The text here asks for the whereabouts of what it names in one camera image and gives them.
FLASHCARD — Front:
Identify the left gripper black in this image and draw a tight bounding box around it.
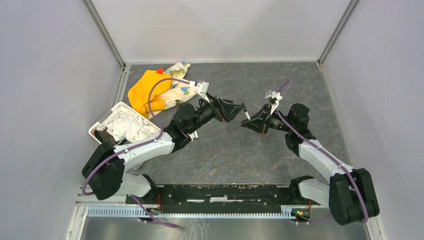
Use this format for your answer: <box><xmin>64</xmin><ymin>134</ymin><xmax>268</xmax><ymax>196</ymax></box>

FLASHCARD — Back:
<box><xmin>187</xmin><ymin>92</ymin><xmax>245</xmax><ymax>134</ymax></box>

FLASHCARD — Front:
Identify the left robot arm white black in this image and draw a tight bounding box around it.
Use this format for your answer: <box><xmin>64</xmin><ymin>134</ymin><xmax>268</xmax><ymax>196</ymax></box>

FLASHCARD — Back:
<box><xmin>81</xmin><ymin>96</ymin><xmax>246</xmax><ymax>204</ymax></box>

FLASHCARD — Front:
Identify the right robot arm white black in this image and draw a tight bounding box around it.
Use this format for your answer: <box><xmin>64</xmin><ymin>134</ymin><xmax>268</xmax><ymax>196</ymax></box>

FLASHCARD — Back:
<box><xmin>241</xmin><ymin>103</ymin><xmax>380</xmax><ymax>226</ymax></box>

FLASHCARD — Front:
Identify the black garment in basket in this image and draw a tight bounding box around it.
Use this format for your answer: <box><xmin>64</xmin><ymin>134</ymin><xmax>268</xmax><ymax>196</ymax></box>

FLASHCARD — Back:
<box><xmin>94</xmin><ymin>130</ymin><xmax>116</xmax><ymax>146</ymax></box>

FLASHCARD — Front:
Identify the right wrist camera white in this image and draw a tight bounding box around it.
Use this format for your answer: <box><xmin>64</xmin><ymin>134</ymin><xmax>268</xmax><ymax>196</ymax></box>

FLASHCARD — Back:
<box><xmin>264</xmin><ymin>90</ymin><xmax>283</xmax><ymax>115</ymax></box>

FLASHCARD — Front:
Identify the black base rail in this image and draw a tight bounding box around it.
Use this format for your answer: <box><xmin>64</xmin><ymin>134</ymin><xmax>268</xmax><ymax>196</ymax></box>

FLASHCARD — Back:
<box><xmin>138</xmin><ymin>184</ymin><xmax>318</xmax><ymax>214</ymax></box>

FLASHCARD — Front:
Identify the cream patterned cloth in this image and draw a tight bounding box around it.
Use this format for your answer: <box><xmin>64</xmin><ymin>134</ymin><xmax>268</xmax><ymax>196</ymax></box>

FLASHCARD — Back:
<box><xmin>150</xmin><ymin>61</ymin><xmax>196</xmax><ymax>115</ymax></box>

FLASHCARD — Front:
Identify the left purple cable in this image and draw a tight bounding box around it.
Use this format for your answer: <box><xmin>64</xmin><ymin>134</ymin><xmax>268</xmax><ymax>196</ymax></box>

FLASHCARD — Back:
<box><xmin>81</xmin><ymin>77</ymin><xmax>196</xmax><ymax>229</ymax></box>

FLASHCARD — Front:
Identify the yellow orange cloth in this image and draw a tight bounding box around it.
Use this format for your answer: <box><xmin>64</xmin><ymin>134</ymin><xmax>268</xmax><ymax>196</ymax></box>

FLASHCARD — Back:
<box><xmin>127</xmin><ymin>70</ymin><xmax>172</xmax><ymax>118</ymax></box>

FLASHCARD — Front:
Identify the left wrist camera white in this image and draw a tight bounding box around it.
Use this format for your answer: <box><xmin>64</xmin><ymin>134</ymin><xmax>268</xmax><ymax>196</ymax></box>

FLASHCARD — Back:
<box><xmin>194</xmin><ymin>81</ymin><xmax>210</xmax><ymax>103</ymax></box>

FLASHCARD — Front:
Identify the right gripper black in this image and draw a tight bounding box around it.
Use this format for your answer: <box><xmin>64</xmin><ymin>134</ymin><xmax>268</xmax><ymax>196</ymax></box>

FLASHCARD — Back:
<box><xmin>241</xmin><ymin>103</ymin><xmax>294</xmax><ymax>135</ymax></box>

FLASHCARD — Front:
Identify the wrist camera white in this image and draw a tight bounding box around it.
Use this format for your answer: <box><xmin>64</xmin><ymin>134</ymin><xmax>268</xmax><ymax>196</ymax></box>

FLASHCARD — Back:
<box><xmin>264</xmin><ymin>90</ymin><xmax>283</xmax><ymax>115</ymax></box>
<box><xmin>194</xmin><ymin>81</ymin><xmax>210</xmax><ymax>103</ymax></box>

